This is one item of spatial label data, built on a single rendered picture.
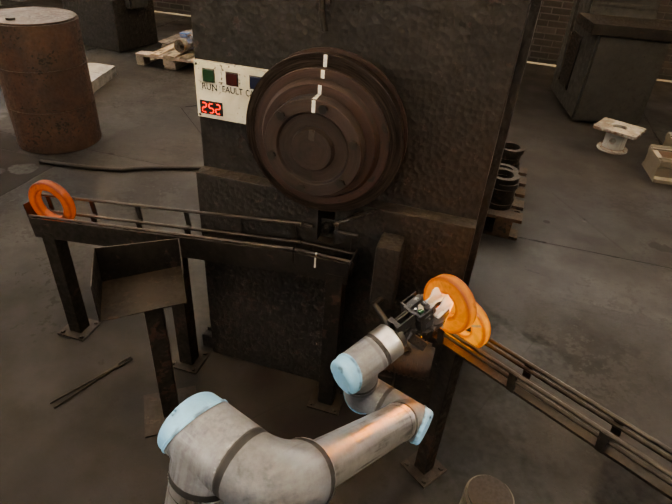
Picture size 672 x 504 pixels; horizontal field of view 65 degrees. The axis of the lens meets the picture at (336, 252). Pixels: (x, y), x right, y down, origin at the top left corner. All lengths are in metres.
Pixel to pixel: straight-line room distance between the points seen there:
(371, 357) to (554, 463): 1.17
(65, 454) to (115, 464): 0.19
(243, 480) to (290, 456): 0.07
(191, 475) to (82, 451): 1.35
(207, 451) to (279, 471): 0.11
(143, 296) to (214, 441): 1.02
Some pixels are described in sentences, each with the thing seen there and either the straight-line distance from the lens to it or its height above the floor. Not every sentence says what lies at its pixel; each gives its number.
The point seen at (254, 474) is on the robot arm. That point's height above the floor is 1.02.
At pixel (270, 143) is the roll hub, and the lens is 1.52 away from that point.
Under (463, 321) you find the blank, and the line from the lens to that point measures 1.40.
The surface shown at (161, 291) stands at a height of 0.60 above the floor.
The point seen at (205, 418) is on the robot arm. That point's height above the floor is 1.03.
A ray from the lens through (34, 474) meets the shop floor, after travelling 2.21.
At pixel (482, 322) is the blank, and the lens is 1.51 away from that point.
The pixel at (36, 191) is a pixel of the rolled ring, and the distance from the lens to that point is 2.32.
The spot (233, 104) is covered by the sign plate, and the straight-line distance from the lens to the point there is 1.78.
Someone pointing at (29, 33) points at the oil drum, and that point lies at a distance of 4.11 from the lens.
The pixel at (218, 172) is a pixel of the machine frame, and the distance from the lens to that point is 1.90.
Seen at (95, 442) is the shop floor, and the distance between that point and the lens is 2.22.
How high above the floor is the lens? 1.71
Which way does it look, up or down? 34 degrees down
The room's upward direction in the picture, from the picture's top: 4 degrees clockwise
